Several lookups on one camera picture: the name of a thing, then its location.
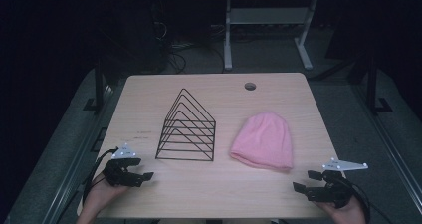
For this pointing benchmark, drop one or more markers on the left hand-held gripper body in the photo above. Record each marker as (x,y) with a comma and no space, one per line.
(116,171)

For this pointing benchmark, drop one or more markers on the person's left hand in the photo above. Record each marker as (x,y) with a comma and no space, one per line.
(99,193)

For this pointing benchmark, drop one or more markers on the person's right hand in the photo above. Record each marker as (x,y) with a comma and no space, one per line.
(345,214)

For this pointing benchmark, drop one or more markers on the white metal desk frame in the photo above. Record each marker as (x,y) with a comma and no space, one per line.
(265,16)

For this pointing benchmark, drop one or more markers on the pink knitted beanie hat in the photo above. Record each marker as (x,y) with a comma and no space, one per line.
(263,141)

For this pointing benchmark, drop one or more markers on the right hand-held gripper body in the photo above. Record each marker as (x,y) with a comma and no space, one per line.
(335,188)

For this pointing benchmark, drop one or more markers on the aluminium floor rail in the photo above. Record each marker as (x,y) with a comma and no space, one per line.
(388,144)
(76,171)

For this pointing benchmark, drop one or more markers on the black metal stand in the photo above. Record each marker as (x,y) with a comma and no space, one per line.
(373,84)
(99,84)

